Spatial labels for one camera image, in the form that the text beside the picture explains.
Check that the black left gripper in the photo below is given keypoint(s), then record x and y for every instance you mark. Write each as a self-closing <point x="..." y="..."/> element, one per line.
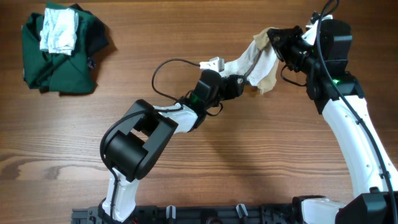
<point x="231" y="86"/>

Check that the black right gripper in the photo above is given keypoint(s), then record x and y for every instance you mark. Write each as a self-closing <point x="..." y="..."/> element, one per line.
<point x="288" y="35"/>

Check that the white tan green shirt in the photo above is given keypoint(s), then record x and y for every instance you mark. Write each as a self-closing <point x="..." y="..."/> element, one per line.
<point x="258" y="63"/>

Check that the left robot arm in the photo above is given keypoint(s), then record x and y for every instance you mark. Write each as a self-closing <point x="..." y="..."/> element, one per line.
<point x="131" y="146"/>

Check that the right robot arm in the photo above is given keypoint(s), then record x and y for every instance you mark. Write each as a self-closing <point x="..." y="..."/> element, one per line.
<point x="321" y="53"/>

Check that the light patterned folded cloth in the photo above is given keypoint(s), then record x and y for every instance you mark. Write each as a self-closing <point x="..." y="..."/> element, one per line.
<point x="58" y="35"/>

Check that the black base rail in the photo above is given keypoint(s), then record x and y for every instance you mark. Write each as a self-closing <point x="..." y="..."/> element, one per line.
<point x="241" y="213"/>

